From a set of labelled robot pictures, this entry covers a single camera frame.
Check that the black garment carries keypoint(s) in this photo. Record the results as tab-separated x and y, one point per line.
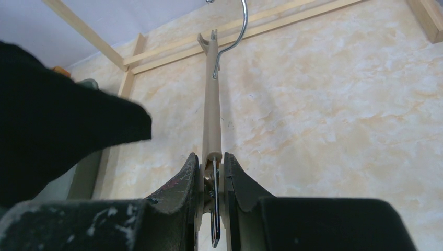
49	123

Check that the orange compartment tray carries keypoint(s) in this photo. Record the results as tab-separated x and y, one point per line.
62	71

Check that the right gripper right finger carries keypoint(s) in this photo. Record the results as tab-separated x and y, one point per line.
242	216

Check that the dark green plastic bin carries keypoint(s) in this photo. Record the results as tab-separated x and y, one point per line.
77	183

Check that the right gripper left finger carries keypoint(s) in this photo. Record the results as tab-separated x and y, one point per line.
171	212

